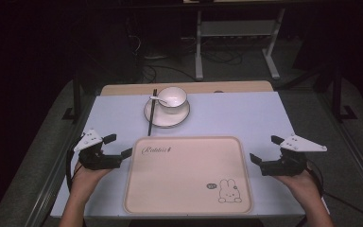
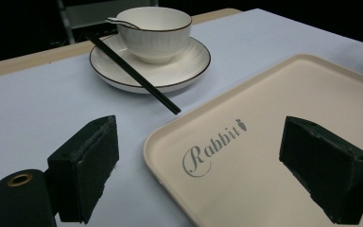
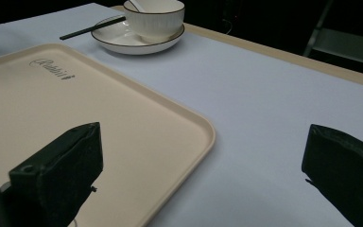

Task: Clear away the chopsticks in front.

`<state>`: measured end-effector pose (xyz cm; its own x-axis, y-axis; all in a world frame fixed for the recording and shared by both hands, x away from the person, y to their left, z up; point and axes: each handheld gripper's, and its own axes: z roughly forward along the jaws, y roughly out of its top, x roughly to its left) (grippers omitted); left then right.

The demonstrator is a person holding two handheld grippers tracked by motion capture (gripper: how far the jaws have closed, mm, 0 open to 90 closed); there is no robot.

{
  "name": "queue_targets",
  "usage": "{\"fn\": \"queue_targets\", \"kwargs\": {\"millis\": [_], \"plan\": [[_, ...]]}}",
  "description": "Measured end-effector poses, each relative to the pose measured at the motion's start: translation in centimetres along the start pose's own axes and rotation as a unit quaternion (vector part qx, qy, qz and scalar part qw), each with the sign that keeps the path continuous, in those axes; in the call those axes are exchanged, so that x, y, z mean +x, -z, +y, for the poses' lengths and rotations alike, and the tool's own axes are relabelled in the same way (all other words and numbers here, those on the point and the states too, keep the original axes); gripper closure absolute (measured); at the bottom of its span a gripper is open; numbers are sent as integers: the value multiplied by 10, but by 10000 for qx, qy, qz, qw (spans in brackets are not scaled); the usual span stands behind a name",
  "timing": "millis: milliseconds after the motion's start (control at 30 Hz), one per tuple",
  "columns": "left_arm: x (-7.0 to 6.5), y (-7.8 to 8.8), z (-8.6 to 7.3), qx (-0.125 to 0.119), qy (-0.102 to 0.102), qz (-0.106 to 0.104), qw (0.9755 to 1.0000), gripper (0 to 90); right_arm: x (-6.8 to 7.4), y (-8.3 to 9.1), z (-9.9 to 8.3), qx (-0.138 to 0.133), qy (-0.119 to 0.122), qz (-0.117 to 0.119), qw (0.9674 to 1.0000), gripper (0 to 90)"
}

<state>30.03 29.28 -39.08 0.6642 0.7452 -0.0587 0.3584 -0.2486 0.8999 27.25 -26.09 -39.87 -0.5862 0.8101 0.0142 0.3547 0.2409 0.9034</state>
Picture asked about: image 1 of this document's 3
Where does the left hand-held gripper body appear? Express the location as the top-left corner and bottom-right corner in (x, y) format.
(73, 129), (124, 171)

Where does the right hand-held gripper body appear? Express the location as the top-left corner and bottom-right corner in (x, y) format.
(259, 132), (328, 177)

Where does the person's right hand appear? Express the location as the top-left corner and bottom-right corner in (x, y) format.
(273, 169), (324, 206)

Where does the person's left hand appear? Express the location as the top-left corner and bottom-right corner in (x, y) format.
(70, 160), (114, 202)

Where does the black chopstick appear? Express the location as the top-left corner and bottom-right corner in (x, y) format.
(147, 89), (156, 137)
(149, 89), (158, 127)

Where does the black metal stand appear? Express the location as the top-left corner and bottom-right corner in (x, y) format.
(61, 71), (83, 123)
(331, 71), (359, 123)

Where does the white plate with dark rim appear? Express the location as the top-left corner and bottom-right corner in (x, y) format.
(143, 98), (191, 129)

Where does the white ceramic spoon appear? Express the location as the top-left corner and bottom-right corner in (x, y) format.
(149, 96), (170, 106)

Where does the pink tray with rabbit print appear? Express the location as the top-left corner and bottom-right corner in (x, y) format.
(123, 135), (254, 216)

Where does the white bowl with dark rim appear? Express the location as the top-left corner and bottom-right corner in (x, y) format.
(156, 86), (188, 114)

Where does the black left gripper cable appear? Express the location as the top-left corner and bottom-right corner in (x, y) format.
(64, 135), (86, 192)

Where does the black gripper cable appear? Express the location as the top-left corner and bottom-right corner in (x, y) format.
(305, 159), (363, 225)
(64, 135), (86, 192)

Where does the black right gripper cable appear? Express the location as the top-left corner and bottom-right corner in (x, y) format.
(305, 159), (363, 225)

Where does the black floor cable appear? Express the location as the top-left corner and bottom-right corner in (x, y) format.
(141, 63), (197, 83)

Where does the white metal table frame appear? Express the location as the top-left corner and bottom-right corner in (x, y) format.
(194, 8), (286, 81)

